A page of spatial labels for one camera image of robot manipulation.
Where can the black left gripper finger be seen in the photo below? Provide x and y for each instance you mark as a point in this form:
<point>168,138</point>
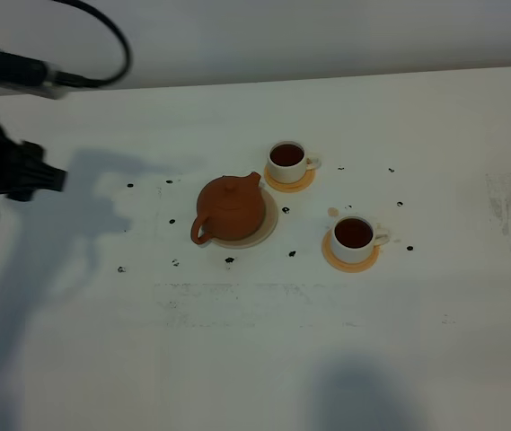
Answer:
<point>30,178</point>
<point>32,155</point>

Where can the brown clay teapot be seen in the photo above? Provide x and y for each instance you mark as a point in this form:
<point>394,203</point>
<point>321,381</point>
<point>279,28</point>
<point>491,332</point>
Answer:
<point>229,208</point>

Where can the beige round teapot saucer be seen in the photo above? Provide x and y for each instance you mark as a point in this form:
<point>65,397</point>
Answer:
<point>267,226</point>

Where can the far white teacup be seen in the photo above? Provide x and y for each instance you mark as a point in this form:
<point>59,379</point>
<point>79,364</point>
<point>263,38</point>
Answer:
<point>289,161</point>

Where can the white teacup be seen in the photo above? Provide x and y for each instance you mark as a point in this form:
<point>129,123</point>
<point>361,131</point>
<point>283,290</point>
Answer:
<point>353,238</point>
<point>289,161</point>

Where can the far orange round coaster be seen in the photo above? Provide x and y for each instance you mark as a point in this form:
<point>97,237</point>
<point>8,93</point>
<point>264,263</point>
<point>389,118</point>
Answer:
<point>294,187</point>

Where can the orange round coaster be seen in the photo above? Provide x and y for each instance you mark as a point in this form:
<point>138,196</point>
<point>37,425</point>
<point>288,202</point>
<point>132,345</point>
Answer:
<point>294,187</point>
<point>344,266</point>

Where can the near orange round coaster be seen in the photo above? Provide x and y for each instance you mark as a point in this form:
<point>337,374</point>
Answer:
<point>344,266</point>

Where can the near white teacup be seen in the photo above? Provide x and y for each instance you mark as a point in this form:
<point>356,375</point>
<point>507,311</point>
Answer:
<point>353,238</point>

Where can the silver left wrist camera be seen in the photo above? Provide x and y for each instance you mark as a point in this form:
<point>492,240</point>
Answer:
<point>29,76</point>

